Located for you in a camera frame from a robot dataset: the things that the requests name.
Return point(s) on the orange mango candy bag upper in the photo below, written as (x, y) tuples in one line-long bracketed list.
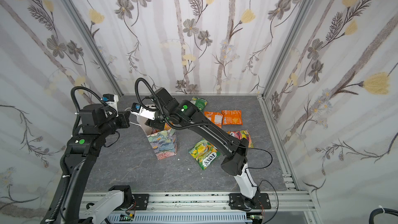
[(215, 118)]

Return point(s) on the white vented cable duct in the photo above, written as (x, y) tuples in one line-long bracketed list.
[(180, 218)]

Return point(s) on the green snack packet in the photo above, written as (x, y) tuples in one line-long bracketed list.
[(199, 102)]

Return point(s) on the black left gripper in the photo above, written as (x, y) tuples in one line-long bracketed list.
[(124, 116)]

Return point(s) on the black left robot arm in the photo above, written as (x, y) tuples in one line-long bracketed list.
[(97, 118)]

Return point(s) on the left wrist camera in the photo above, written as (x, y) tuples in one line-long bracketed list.
[(111, 100)]

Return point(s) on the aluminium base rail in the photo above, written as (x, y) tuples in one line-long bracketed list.
[(190, 190)]

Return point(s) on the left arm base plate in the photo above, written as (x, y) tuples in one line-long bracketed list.
[(140, 202)]

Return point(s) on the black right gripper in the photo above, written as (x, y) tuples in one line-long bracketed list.
[(156, 124)]

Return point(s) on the green Fox's candy bag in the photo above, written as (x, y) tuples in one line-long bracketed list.
[(204, 153)]

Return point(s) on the floral white paper bag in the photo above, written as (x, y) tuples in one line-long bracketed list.
[(162, 142)]

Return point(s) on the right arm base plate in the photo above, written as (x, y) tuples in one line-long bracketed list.
[(242, 203)]

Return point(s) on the colourful Fox's candy bag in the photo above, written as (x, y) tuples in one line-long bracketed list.
[(242, 134)]

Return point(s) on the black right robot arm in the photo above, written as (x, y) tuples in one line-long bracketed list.
[(161, 109)]

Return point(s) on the small orange snack packet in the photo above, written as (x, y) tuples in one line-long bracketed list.
[(232, 118)]

